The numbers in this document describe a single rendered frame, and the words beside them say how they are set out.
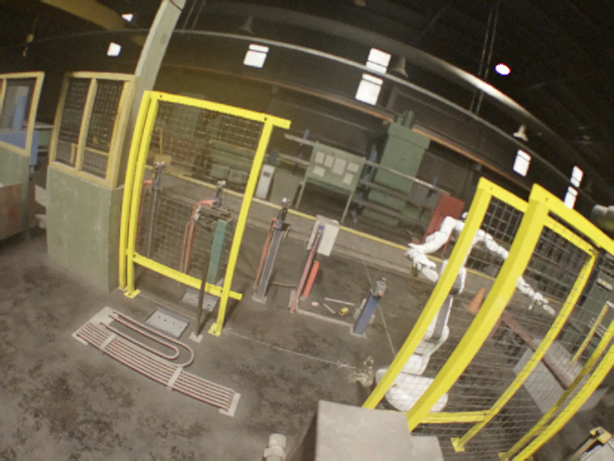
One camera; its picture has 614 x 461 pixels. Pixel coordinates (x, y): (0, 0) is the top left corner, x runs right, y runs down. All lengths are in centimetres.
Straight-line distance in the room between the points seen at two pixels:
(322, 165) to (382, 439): 758
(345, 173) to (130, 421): 738
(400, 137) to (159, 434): 1045
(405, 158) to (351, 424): 1037
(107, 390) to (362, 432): 181
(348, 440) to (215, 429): 153
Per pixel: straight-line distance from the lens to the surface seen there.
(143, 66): 255
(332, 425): 46
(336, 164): 783
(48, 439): 198
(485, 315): 88
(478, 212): 122
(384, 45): 1079
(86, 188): 266
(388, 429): 51
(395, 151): 1052
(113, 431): 192
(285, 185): 765
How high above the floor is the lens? 169
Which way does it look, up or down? 16 degrees down
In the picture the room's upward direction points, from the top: 18 degrees clockwise
